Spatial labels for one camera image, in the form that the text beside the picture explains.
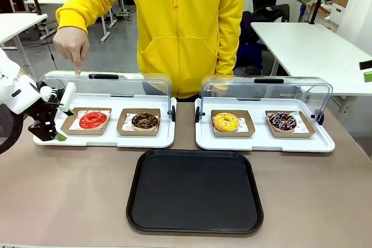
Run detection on person's right hand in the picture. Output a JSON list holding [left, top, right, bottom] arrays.
[[52, 26, 91, 78]]

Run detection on person's left forearm yellow sleeve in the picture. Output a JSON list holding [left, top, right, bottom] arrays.
[[214, 0, 247, 76]]

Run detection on yellow hoodie torso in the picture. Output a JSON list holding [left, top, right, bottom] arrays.
[[116, 0, 247, 99]]

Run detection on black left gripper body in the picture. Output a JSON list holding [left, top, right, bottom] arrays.
[[36, 84, 64, 128]]

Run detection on small white table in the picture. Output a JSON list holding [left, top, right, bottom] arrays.
[[0, 13, 48, 66]]

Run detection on red glazed donut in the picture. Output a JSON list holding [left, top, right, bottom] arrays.
[[78, 111, 109, 130]]

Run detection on white box with green label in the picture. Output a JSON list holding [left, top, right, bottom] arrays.
[[330, 2, 350, 19]]

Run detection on yellow glazed donut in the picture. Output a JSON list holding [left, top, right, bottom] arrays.
[[213, 112, 241, 132]]

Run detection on large white table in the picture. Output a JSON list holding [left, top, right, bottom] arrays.
[[250, 21, 372, 97]]

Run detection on chocolate donut with nut sprinkles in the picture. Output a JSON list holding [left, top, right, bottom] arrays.
[[131, 112, 160, 131]]

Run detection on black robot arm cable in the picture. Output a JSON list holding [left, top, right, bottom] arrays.
[[0, 104, 24, 155]]

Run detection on dark donut with white drizzle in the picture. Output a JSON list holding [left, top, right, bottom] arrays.
[[268, 111, 298, 133]]

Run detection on clear display case lid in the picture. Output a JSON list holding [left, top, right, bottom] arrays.
[[195, 74, 334, 124], [37, 70, 177, 123]]

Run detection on white display case base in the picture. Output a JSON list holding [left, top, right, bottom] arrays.
[[33, 93, 177, 149], [194, 96, 336, 153]]

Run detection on person's right forearm yellow sleeve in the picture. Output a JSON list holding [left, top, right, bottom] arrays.
[[55, 0, 124, 35]]

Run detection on black plastic serving tray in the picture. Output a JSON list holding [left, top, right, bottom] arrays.
[[126, 149, 264, 235]]

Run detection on brown cardboard donut tray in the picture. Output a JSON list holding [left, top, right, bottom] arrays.
[[264, 110, 316, 139], [210, 109, 256, 139], [116, 107, 162, 137], [60, 107, 113, 136]]

